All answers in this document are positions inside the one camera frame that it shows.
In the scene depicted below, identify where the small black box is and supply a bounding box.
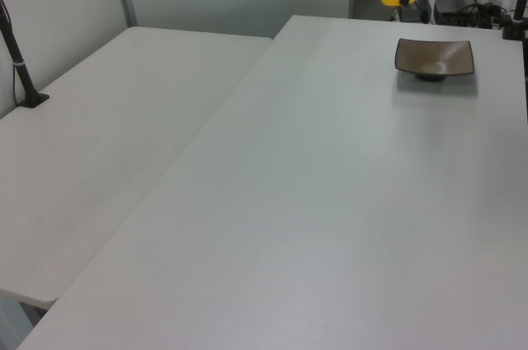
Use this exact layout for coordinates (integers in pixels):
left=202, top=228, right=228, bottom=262
left=398, top=0, right=431, bottom=24

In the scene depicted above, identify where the brown square ceramic plate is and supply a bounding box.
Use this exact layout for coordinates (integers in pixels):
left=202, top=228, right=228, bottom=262
left=394, top=37, right=477, bottom=83

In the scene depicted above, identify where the black electronics box with cables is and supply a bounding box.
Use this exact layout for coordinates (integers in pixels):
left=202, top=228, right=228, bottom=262
left=434, top=0, right=502, bottom=31

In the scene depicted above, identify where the black camera pole with base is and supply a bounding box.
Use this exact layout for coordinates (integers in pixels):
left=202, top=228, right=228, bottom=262
left=0, top=0, right=51, bottom=110

